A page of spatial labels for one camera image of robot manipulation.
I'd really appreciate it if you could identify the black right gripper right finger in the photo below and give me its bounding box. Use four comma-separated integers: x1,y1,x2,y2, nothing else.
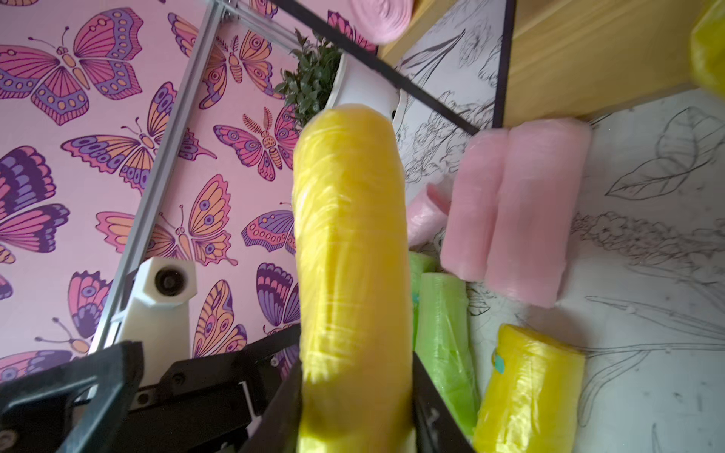
413,354,475,453

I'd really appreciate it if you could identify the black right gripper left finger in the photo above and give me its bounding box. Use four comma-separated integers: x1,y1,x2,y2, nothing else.
240,361,302,453

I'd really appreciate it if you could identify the potted green plant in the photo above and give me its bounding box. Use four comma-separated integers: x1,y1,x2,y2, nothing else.
275,30,400,132

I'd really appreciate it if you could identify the pink roll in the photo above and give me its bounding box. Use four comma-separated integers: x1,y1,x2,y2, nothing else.
406,177,453,247
440,128,509,281
349,0,415,45
485,118,592,309

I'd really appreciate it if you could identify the green roll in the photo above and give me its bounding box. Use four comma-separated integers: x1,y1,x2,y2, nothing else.
415,273,481,439
409,251,438,342

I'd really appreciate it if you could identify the green roll far left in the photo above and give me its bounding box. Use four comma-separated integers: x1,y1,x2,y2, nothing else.
409,251,438,342

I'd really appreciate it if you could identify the wooden three-tier shelf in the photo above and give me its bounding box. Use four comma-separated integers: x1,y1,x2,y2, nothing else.
271,0,725,137

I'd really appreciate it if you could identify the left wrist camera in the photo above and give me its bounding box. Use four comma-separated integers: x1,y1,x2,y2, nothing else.
114,257,197,387

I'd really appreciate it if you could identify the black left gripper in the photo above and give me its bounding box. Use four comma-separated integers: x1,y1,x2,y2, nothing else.
1,325,300,452

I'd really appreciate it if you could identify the yellow roll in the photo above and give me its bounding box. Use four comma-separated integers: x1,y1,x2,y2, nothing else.
689,0,724,99
293,104,413,452
473,324,585,452

